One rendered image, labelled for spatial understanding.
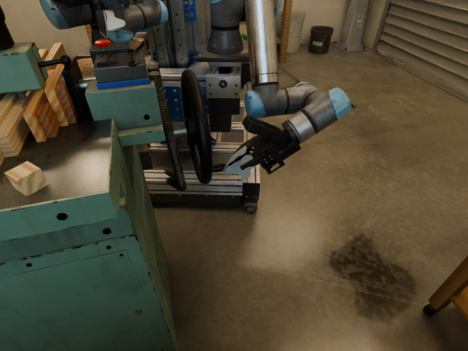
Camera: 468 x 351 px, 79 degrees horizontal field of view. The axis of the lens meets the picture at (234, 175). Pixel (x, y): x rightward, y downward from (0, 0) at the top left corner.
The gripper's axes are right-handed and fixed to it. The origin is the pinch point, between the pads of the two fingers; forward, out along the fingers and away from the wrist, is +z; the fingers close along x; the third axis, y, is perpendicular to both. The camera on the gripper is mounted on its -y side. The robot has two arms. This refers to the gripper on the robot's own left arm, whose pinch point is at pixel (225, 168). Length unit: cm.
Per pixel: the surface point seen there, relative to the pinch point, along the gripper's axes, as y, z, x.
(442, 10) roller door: 140, -231, 191
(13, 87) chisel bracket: -42.3, 21.5, 2.7
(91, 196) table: -28.8, 13.8, -23.1
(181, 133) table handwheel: -13.7, 3.7, 4.6
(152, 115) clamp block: -23.7, 4.7, -0.1
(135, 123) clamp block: -24.4, 8.8, -0.1
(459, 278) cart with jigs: 76, -44, -28
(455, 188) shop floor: 138, -97, 29
